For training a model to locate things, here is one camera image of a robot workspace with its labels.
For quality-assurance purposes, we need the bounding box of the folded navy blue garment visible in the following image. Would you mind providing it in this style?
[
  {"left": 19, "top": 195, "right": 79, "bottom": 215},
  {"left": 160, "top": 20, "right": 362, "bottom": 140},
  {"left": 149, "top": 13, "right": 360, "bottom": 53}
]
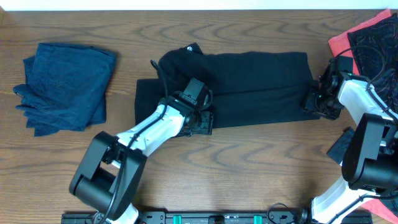
[{"left": 13, "top": 43, "right": 116, "bottom": 137}]

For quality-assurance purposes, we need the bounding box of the black mounting rail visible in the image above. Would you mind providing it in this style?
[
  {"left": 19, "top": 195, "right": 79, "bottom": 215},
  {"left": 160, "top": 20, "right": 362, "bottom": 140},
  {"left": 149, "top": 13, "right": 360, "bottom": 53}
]
[{"left": 61, "top": 211, "right": 373, "bottom": 224}]

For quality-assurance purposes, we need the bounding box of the red garment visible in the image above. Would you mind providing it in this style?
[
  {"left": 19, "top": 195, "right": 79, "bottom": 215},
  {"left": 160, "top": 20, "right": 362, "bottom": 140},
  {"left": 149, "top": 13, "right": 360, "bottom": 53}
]
[{"left": 328, "top": 9, "right": 397, "bottom": 223}]

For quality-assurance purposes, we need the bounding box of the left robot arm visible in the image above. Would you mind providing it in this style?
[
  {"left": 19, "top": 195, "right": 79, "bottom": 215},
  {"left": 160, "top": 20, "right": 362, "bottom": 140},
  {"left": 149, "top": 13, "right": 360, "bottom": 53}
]
[{"left": 69, "top": 78, "right": 213, "bottom": 223}]

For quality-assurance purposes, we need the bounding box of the black patterned garment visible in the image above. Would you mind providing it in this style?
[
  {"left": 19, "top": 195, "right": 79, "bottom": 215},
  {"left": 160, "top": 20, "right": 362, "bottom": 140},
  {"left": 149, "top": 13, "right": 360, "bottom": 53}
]
[{"left": 348, "top": 14, "right": 397, "bottom": 113}]

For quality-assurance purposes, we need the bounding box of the black t-shirt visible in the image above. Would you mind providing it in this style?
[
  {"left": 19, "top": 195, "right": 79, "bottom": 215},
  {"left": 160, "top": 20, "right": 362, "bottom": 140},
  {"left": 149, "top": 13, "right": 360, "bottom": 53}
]
[{"left": 134, "top": 43, "right": 319, "bottom": 128}]

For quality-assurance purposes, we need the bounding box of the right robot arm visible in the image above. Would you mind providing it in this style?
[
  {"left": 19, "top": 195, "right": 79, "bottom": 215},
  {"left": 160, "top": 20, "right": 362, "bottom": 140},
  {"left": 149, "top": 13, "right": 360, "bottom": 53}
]
[{"left": 302, "top": 55, "right": 397, "bottom": 223}]

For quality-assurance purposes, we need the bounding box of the black garment with logo tag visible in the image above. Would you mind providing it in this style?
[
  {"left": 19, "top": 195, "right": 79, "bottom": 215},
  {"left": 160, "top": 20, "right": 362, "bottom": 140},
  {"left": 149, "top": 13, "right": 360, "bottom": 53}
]
[{"left": 327, "top": 127, "right": 354, "bottom": 166}]

